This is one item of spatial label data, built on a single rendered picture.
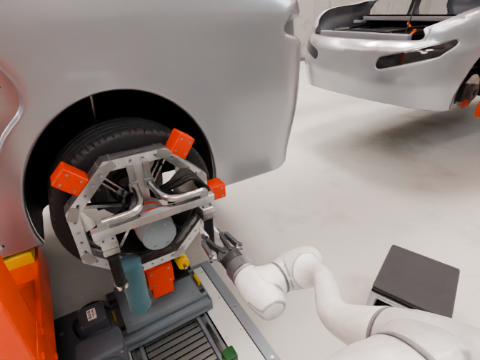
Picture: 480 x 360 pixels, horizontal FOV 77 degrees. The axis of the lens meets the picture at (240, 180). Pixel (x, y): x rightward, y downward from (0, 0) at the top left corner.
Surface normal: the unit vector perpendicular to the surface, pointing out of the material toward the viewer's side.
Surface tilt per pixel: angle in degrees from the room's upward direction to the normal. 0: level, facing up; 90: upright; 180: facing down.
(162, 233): 90
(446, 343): 8
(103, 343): 0
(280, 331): 0
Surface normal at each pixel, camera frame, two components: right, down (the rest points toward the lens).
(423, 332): -0.07, -1.00
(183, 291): -0.02, -0.87
